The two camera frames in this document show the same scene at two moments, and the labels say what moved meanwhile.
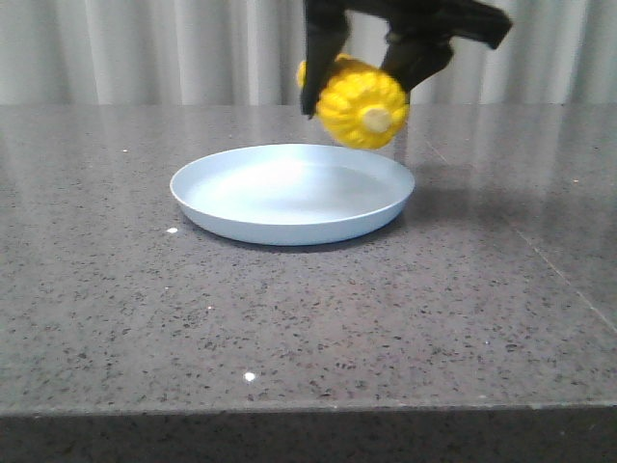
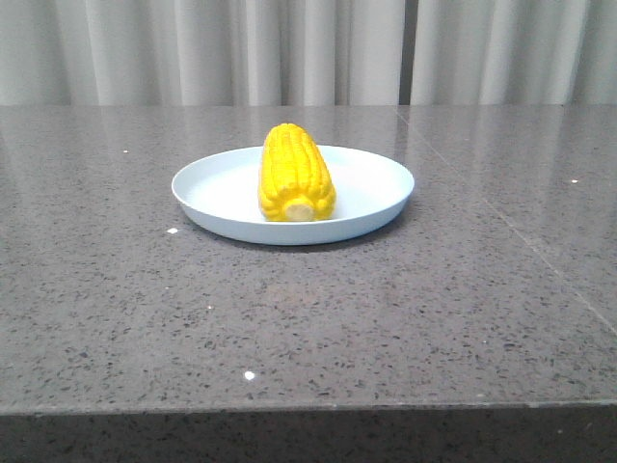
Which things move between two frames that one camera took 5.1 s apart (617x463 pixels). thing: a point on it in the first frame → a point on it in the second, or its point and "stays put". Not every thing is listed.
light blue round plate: (295, 194) stays put
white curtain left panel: (164, 52) stays put
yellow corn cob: (359, 104) → (295, 182)
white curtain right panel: (555, 52) stays put
